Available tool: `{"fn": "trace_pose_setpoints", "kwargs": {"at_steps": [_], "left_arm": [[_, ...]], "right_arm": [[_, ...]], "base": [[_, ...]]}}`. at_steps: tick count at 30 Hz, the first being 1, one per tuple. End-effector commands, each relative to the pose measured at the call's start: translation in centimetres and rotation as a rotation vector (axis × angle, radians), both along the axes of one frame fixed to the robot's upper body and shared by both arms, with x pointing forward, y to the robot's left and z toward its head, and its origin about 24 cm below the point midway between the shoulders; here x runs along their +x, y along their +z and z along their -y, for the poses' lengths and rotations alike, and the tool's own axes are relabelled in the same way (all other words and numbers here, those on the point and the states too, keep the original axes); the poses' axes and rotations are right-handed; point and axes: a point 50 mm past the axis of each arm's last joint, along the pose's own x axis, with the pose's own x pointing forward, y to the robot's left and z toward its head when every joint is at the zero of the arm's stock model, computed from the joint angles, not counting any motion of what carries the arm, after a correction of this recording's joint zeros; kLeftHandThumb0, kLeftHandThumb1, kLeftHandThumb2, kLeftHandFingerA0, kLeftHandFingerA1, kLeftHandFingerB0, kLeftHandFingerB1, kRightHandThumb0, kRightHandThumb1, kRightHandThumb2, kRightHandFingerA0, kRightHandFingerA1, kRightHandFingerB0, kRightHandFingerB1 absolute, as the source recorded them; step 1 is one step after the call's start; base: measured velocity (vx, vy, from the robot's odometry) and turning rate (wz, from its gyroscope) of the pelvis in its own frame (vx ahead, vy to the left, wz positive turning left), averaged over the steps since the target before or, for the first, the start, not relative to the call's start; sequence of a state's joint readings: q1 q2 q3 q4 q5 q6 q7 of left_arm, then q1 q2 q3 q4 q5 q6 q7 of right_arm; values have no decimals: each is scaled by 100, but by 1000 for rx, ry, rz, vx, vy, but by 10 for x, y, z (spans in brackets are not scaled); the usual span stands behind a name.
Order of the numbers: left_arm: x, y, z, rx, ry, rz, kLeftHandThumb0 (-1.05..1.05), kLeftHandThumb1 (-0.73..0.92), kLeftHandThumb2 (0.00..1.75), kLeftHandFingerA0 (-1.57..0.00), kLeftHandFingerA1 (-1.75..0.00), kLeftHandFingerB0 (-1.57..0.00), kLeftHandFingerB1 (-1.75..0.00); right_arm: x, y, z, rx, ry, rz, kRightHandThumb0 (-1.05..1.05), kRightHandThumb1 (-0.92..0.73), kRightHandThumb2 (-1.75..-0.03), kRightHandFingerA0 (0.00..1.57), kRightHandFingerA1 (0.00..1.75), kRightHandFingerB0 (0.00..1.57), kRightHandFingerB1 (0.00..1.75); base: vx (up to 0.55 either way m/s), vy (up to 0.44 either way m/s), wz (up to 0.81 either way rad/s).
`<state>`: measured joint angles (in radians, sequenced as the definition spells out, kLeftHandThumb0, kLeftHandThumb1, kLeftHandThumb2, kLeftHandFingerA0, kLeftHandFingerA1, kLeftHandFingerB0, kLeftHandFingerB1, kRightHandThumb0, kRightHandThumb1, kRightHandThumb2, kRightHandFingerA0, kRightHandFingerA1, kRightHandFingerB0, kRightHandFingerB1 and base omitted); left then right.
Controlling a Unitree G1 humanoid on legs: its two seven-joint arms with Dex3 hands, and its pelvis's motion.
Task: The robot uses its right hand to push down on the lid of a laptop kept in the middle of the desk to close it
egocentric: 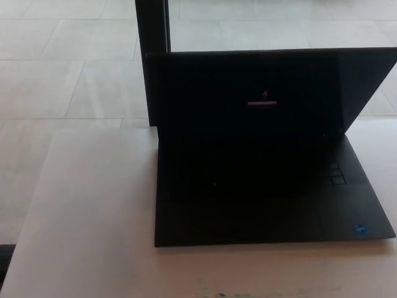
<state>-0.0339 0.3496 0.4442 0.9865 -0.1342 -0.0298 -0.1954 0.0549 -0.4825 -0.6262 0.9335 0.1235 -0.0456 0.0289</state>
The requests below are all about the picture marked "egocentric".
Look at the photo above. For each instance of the silver Dell laptop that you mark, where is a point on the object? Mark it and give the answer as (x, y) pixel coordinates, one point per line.
(248, 174)

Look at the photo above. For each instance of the black vertical frame post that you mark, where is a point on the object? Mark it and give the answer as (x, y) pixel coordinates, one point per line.
(152, 28)

